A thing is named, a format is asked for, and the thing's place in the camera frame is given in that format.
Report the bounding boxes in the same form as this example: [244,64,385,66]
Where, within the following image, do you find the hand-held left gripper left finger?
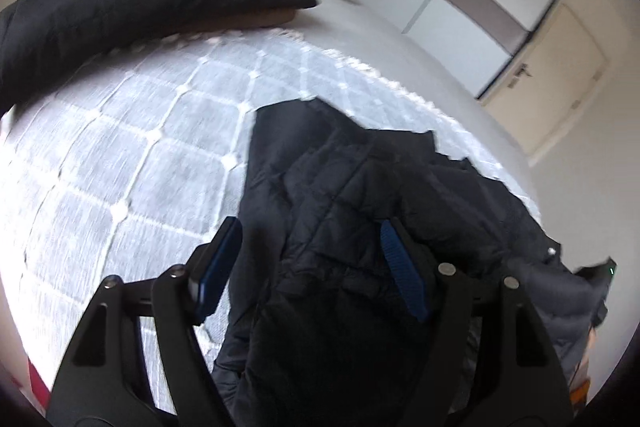
[45,216,244,427]

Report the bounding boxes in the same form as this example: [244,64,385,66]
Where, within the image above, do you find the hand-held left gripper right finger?
[380,218,573,427]

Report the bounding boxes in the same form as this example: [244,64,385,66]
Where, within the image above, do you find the black puffer jacket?
[212,99,609,427]

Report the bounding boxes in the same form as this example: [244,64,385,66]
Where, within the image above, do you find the white checkered blanket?
[0,29,541,413]

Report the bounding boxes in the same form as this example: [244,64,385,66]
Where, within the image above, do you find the cream door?
[480,2,614,158]

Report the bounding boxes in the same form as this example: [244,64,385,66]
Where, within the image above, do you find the black pillow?
[0,0,319,118]

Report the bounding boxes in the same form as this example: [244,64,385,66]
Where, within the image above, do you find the metal door handle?
[507,61,534,88]

